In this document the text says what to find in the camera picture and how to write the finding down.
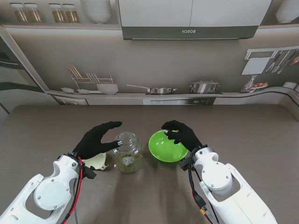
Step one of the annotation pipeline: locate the pile of green mung beans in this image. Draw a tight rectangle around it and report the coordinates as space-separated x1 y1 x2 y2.
116 154 142 174

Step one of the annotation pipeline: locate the bright green plastic bowl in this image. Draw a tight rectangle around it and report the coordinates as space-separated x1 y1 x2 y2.
148 130 189 163

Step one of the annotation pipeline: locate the clear glass jar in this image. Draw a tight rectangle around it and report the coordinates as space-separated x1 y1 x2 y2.
112 142 143 175

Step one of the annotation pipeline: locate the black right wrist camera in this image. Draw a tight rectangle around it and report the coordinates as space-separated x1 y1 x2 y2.
179 157 192 171

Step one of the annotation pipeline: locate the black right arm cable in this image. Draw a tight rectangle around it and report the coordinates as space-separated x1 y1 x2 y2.
188 149 210 213

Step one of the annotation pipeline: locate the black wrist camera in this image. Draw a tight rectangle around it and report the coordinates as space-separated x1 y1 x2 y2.
81 165 98 181
179 157 192 171

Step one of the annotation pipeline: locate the cream plastic funnel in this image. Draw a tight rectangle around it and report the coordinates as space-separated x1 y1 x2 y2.
82 152 109 171

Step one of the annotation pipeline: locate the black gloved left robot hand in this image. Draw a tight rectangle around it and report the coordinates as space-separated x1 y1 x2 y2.
72 121 123 160

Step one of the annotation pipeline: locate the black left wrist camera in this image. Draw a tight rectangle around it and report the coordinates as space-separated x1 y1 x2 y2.
81 165 98 181

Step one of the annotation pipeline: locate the red left arm cable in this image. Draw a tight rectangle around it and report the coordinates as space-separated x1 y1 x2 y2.
62 155 85 224

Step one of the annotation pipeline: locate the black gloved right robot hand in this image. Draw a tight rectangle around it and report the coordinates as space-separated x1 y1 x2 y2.
161 120 203 152

